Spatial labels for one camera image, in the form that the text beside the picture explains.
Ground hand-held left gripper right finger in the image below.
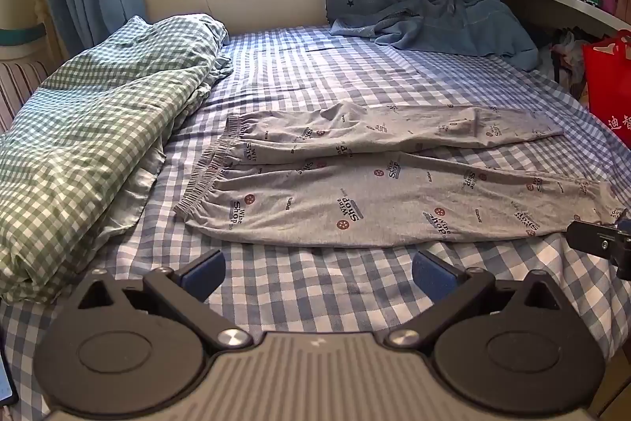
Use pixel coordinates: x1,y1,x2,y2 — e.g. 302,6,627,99
385,248,561,350

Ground red shopping bag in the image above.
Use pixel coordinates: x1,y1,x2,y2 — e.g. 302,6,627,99
582,30,631,149

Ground grey printed pants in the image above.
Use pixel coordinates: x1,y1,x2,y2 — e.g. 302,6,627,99
174,102,624,250

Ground striped bed headboard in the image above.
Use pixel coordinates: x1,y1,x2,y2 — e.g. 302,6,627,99
0,24,58,134

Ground blue crumpled blanket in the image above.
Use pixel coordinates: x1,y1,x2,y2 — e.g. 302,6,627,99
329,0,540,73

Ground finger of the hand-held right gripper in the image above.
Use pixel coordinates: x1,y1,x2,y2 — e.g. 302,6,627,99
566,216,631,282

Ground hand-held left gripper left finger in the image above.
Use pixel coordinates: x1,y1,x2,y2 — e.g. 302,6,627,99
74,248,253,352

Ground dark phone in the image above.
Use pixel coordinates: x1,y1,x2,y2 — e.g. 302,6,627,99
0,342,19,408

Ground pile of mixed clothes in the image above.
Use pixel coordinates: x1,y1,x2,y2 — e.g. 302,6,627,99
535,26,588,97

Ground green checked duvet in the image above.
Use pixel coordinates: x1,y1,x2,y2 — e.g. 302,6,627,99
0,13,234,304

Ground blue checked bed sheet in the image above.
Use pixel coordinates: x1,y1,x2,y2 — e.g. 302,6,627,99
0,24,631,421

